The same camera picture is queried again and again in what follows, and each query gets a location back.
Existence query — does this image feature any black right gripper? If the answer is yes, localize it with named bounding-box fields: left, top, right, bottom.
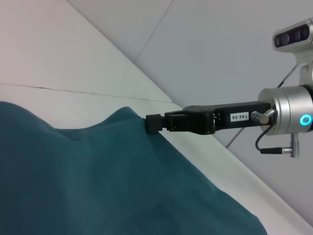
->
left=146, top=100, right=272, bottom=136

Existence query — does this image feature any teal t-shirt with FREE print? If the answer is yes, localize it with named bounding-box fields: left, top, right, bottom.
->
left=0, top=101, right=267, bottom=235

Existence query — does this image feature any silver gripper connector stub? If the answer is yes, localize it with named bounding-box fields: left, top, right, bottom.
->
left=251, top=109, right=276, bottom=124

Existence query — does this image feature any right arm cable with plug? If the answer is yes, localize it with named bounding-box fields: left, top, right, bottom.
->
left=255, top=124, right=300, bottom=159

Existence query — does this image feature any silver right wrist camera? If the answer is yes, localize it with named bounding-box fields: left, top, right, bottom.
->
left=272, top=18, right=313, bottom=86

